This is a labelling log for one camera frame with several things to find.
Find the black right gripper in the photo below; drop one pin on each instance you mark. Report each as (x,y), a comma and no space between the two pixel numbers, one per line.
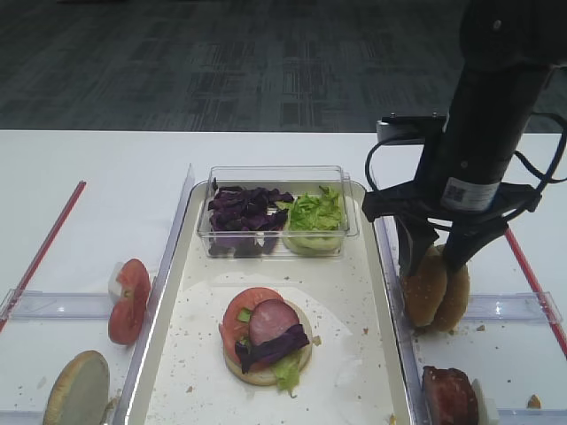
(417,215)

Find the sesame top bun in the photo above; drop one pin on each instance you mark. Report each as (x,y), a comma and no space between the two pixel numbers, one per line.
(424,291)

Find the sesame bun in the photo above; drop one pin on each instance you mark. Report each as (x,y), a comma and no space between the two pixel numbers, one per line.
(424,291)
(455,301)

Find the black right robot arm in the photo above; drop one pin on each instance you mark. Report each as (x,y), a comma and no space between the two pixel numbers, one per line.
(510,51)

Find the green lettuce pile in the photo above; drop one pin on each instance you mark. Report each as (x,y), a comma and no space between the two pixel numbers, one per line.
(315,213)

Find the sliced meat stack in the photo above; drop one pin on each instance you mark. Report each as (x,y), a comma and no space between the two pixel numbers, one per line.
(450,396)

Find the white meat pusher block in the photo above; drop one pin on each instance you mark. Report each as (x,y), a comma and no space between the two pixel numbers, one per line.
(487,410)

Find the lettuce on burger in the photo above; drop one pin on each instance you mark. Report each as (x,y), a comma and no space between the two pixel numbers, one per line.
(286,371)

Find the tomato slices stack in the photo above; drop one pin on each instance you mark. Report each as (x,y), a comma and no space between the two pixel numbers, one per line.
(130,290)

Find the clear right tray guide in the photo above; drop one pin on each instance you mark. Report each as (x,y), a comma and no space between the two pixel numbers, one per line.
(411,373)

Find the clear tray guide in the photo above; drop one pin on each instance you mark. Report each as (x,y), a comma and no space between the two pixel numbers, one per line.
(155,310)
(411,373)

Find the metal baking tray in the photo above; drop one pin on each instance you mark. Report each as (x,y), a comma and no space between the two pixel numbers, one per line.
(353,375)

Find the red right strip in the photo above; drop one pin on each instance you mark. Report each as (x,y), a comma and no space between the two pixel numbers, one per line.
(536,288)

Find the red strip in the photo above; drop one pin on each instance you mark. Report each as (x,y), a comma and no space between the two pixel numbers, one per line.
(14,297)
(536,288)

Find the clear plastic salad container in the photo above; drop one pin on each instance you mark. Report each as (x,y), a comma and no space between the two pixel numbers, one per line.
(297,180)

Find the purple cabbage on burger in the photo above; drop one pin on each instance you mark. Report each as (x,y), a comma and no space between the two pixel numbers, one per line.
(293,339)

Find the ham slice on tray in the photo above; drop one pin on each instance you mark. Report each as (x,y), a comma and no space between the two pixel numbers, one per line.
(270,319)

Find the bottom bun on tray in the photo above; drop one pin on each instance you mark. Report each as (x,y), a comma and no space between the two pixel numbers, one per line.
(260,374)

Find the purple cabbage pile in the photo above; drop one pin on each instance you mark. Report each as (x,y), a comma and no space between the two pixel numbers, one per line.
(236,209)

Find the clear left tray guide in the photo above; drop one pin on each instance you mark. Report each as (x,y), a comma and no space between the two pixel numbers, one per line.
(155,310)

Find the left bun half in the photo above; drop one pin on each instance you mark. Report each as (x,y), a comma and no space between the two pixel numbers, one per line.
(81,391)

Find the red left strip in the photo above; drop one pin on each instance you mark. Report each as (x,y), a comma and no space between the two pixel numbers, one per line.
(14,297)

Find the clear upper right rail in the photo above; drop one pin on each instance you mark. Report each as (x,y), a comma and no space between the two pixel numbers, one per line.
(527,307)

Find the clear rail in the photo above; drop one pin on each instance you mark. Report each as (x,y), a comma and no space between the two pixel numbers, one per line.
(532,416)
(527,307)

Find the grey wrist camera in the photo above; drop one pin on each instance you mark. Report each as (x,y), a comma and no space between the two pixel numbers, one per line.
(409,130)

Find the clear lower right rail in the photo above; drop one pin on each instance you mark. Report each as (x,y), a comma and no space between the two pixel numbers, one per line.
(532,416)

